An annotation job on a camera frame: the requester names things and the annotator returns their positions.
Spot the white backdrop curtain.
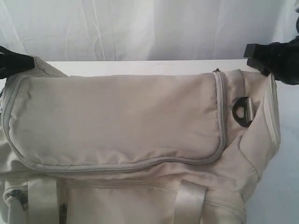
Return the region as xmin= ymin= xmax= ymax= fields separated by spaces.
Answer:
xmin=0 ymin=0 xmax=299 ymax=61

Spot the cream fabric duffel bag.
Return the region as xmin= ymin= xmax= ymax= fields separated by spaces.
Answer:
xmin=0 ymin=57 xmax=280 ymax=224

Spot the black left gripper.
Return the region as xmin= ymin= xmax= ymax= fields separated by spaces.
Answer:
xmin=0 ymin=46 xmax=35 ymax=79

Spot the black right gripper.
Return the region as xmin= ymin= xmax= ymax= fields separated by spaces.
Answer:
xmin=244 ymin=36 xmax=299 ymax=85

